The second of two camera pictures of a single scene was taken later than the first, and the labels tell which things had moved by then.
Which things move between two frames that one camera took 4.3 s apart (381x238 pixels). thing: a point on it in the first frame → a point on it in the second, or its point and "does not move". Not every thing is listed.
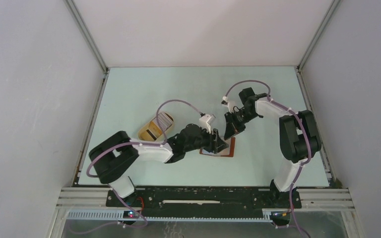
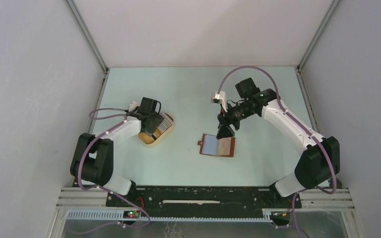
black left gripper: [220, 144] → [158, 119]
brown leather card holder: [227, 151] does not move
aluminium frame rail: [330, 199] does not move
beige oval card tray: [151, 130] does not move
